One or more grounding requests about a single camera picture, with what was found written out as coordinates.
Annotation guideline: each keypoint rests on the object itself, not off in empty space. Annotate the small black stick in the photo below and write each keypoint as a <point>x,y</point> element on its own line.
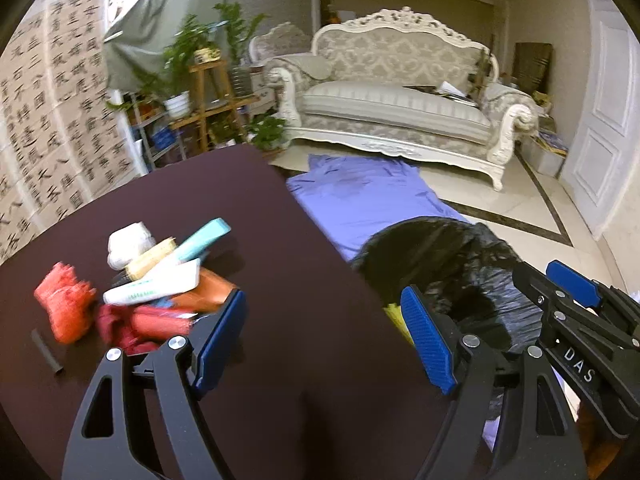
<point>47,352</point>

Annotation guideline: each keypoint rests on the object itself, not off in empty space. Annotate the dark long object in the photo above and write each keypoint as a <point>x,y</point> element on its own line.
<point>481,72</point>

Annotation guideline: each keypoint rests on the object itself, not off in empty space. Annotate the ornate white armchair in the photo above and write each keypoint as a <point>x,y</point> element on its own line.
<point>280,40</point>

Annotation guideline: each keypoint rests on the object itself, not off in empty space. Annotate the purple floor sheet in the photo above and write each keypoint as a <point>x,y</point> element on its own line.
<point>360,195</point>

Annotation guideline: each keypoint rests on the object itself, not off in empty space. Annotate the small white cabinet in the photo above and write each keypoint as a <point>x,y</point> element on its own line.
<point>261,87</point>

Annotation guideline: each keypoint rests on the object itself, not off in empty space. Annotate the calligraphy wall hanging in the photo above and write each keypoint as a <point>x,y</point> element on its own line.
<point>55,110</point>

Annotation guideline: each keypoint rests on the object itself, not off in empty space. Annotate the white tissue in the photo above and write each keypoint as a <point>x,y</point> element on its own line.
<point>131,244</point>

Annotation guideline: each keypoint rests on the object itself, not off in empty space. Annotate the stack of papers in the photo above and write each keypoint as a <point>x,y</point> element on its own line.
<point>445,91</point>

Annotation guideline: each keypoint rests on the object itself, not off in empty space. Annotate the trash bin with black bag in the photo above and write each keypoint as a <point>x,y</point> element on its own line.
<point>450,265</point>

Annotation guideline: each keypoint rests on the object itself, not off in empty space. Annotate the yellow mesh net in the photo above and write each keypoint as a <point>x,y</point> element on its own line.
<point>397,317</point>

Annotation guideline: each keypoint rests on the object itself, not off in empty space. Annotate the striped throw cloth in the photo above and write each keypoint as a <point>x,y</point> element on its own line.
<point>305,66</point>

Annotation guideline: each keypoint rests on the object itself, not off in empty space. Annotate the tall plant in grey pot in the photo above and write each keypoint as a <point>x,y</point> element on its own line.
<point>240,35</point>

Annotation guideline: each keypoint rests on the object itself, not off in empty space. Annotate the red wrapper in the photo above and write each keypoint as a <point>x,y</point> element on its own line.
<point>145,327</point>

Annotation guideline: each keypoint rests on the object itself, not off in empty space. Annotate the orange wrapper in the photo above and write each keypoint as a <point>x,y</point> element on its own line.
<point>65,305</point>

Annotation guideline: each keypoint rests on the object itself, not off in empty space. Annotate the blue packet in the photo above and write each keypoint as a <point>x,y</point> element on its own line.
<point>161,303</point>

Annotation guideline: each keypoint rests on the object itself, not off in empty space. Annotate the small leafy green plant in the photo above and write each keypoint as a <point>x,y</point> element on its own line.
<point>267,130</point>

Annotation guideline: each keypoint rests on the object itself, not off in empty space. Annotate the gold ornament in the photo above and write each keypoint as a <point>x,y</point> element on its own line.
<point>206,53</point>

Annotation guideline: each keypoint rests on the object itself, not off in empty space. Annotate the white tube green print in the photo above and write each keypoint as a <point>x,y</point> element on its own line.
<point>155,287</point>

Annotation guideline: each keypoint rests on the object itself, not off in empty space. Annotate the blue crate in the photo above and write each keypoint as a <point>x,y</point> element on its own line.
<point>162,137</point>

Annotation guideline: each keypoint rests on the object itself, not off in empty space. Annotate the ornate white sofa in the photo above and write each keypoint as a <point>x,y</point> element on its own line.
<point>395,105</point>

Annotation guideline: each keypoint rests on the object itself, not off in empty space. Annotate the plant in white pot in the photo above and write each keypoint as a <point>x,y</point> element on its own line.
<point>177,105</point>

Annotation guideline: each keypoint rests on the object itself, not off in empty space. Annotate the metal shelf rack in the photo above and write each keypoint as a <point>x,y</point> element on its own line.
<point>150,130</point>

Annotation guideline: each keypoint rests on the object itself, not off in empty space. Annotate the dark leaning board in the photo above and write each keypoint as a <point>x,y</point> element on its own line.
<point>532,67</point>

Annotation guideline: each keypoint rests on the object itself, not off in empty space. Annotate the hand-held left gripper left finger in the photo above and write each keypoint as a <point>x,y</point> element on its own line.
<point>220,342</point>

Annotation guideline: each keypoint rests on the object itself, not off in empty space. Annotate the teal and white tube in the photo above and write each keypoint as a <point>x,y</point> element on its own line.
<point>202,242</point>

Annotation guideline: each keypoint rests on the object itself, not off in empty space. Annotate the wooden plant stand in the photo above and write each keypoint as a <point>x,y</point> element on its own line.
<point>212,95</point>

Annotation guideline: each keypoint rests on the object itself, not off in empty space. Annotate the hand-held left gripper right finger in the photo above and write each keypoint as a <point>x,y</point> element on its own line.
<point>430,342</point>

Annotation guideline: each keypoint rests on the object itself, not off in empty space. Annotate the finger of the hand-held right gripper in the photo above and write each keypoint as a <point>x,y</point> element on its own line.
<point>575,282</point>
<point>555,332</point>

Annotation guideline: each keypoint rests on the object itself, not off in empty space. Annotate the grey storage box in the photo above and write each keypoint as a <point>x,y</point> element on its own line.
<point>545,155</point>

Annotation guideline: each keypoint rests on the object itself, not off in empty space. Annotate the orange packet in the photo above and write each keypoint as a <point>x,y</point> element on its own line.
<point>207,292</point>

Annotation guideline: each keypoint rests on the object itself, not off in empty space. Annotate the white panelled door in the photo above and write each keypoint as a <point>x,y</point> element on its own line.
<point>600,110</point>

